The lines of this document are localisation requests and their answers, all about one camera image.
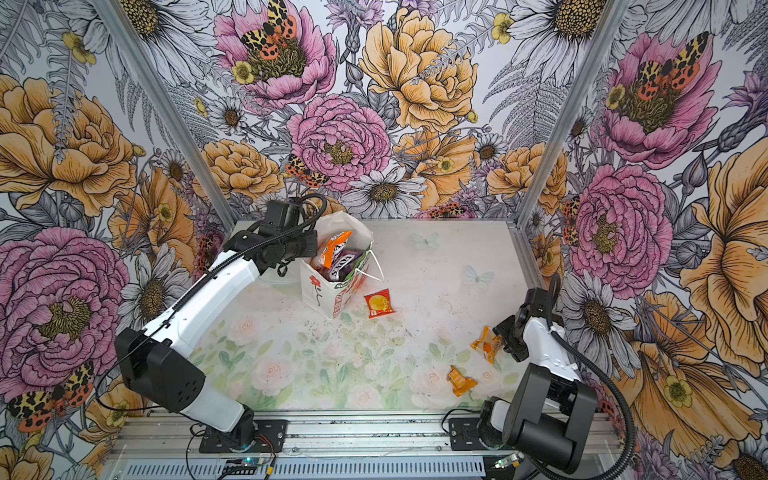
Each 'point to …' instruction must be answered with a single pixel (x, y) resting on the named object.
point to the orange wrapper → (489, 343)
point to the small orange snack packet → (460, 384)
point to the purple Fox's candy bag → (342, 264)
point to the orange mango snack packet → (334, 246)
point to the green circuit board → (241, 466)
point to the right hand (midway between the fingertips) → (501, 346)
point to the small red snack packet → (379, 304)
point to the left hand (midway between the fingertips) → (310, 249)
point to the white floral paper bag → (319, 294)
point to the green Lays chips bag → (363, 259)
